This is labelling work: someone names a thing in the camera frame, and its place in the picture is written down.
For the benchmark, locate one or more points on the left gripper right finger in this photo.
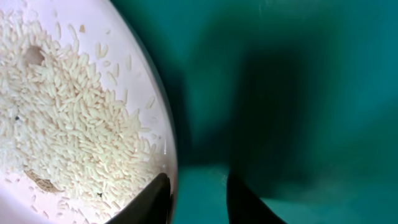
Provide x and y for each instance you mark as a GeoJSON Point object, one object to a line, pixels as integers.
{"type": "Point", "coordinates": [244, 207]}

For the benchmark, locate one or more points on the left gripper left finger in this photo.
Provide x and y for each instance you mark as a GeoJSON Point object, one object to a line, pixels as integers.
{"type": "Point", "coordinates": [151, 206]}

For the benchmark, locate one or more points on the large white plate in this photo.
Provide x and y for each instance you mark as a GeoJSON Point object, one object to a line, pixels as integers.
{"type": "Point", "coordinates": [125, 69]}

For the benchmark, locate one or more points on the rice leftovers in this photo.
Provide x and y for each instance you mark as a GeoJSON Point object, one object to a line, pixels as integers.
{"type": "Point", "coordinates": [62, 131]}

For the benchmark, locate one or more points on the teal serving tray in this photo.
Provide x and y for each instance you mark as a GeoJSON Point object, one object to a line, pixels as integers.
{"type": "Point", "coordinates": [299, 98]}

